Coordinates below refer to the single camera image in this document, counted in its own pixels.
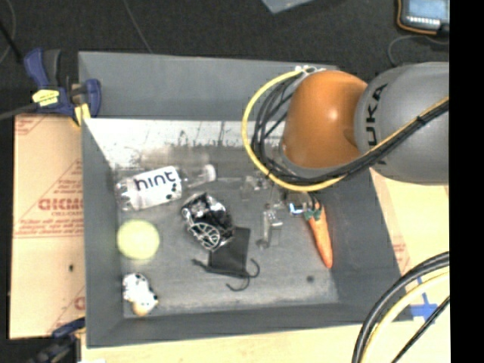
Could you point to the black and white toy animal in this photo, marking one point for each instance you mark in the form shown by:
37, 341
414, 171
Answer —
139, 291

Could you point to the orange toy carrot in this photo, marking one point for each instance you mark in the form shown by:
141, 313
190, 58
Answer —
321, 236

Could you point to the clear plastic bottle white label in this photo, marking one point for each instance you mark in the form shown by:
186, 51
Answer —
151, 189

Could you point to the grey metal bin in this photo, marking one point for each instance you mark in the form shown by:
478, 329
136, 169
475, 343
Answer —
189, 89

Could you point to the yellow-green ball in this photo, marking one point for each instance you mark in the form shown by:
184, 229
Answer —
138, 239

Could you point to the brown cardboard board red print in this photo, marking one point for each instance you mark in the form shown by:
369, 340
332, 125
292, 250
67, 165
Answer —
45, 187

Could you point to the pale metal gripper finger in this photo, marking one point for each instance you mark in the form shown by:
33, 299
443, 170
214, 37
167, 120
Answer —
277, 232
267, 225

